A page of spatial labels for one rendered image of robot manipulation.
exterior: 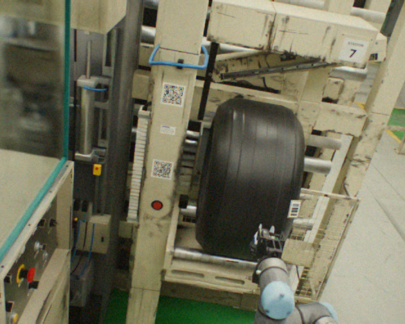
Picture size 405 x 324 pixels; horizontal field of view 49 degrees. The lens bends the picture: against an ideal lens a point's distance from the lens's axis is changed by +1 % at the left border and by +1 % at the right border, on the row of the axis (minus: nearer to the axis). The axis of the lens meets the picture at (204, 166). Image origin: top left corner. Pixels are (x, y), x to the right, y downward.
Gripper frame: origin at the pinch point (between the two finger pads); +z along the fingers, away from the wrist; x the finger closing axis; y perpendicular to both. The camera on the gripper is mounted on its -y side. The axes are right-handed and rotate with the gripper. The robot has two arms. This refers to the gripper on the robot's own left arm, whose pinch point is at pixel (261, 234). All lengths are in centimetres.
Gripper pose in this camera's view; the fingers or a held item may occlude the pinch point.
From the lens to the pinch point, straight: 139.4
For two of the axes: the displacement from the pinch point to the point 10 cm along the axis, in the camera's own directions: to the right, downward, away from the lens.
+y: 1.8, -9.1, -3.8
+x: -9.8, -1.7, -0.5
